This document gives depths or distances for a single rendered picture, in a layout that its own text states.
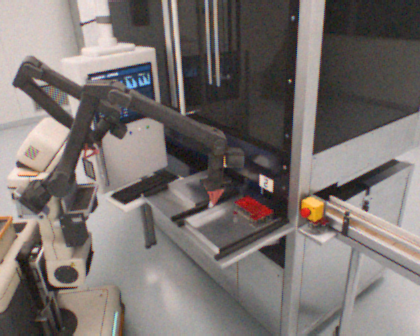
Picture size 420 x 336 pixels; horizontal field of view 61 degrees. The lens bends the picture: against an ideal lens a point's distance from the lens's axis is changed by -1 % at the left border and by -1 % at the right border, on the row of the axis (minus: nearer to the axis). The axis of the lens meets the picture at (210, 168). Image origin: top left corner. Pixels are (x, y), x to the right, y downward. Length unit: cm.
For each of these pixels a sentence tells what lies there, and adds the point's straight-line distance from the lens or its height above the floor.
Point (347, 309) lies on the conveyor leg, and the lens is 189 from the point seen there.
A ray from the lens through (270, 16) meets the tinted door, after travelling 147.
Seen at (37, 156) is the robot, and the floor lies 129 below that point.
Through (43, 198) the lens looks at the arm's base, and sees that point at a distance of 140.
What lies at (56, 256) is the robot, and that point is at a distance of 171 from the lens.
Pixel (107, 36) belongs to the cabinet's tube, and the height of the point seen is 164.
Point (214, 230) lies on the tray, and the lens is 159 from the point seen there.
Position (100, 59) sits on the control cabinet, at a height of 154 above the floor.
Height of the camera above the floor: 181
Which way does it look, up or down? 26 degrees down
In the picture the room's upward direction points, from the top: 3 degrees counter-clockwise
